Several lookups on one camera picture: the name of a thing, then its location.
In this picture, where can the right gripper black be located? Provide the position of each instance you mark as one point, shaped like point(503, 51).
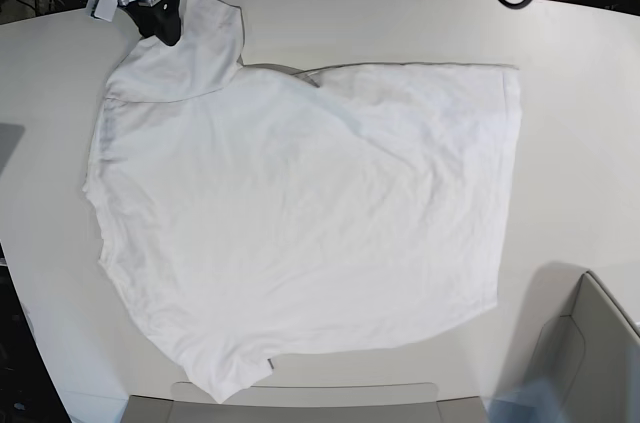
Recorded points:
point(159, 18)

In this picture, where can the grey tray bottom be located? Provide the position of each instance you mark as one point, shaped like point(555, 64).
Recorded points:
point(378, 403)

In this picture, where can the white T-shirt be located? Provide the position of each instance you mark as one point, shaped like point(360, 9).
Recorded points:
point(247, 213)

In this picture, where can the grey box right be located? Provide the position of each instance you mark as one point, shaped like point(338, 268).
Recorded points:
point(585, 366)

